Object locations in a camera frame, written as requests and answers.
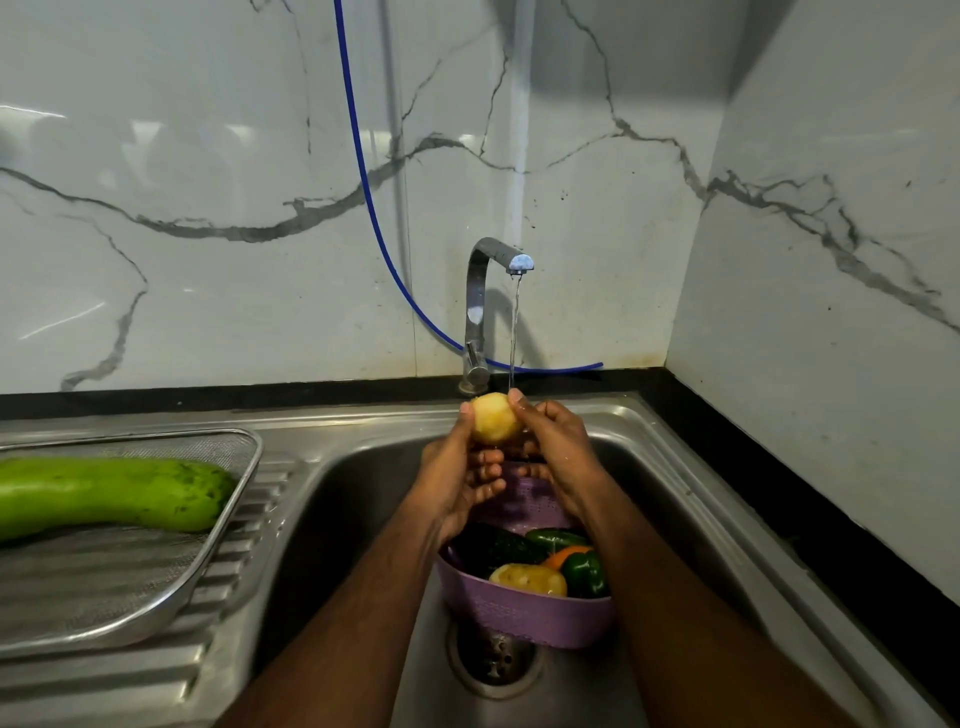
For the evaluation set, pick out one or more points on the person's right hand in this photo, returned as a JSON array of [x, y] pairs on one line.
[[562, 450]]

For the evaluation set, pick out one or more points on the person's left hand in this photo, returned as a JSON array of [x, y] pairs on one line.
[[442, 472]]

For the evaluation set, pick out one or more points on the person's left thumb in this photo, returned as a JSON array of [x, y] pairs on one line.
[[466, 420]]

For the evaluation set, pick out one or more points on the person's right thumb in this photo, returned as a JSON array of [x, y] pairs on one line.
[[523, 409]]

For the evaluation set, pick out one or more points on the yellow potato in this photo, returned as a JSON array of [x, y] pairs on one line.
[[495, 420], [529, 581]]

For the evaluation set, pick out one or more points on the person's left forearm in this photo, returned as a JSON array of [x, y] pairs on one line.
[[352, 645]]

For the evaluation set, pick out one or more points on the person's right forearm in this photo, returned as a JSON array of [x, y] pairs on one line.
[[690, 637]]

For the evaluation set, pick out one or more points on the steel kitchen faucet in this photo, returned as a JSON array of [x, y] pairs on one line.
[[475, 315]]

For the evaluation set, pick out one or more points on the dark green cucumber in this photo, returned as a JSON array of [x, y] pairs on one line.
[[499, 547], [556, 538]]

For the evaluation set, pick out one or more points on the stainless steel sink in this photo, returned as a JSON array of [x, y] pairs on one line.
[[337, 480]]

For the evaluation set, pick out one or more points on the orange carrot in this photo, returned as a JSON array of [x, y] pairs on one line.
[[564, 556]]

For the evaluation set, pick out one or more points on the green capsicum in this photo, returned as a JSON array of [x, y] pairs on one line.
[[586, 576]]

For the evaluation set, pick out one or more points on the purple plastic colander basket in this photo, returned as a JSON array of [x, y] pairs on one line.
[[525, 619]]

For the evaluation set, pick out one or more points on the steel sink drain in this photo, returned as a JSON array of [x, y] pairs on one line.
[[495, 660]]

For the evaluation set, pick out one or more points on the green bottle gourd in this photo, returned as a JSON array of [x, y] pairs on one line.
[[112, 495]]

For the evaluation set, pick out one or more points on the steel mesh strainer tray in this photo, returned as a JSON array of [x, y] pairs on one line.
[[105, 585]]

